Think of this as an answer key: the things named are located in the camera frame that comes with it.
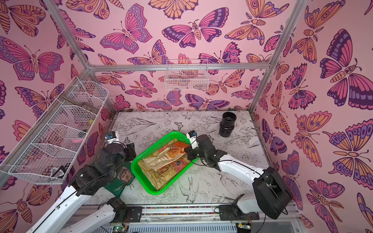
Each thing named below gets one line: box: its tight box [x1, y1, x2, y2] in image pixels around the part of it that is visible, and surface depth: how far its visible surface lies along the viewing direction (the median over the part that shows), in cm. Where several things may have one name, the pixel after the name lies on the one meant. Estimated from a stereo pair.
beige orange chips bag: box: [139, 141, 191, 170], surface depth 87 cm
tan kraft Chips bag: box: [137, 160, 177, 191], surface depth 83 cm
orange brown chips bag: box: [147, 154, 190, 191], surface depth 83 cm
